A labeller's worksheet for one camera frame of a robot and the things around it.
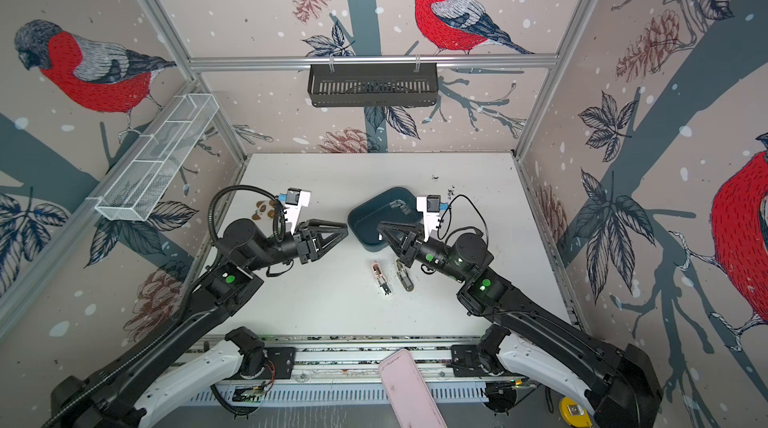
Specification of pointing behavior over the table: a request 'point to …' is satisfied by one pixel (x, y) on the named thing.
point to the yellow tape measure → (575, 413)
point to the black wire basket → (373, 87)
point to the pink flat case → (409, 393)
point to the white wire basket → (145, 177)
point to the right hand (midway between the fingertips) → (375, 233)
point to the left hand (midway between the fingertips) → (342, 236)
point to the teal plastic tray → (364, 220)
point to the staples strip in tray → (400, 204)
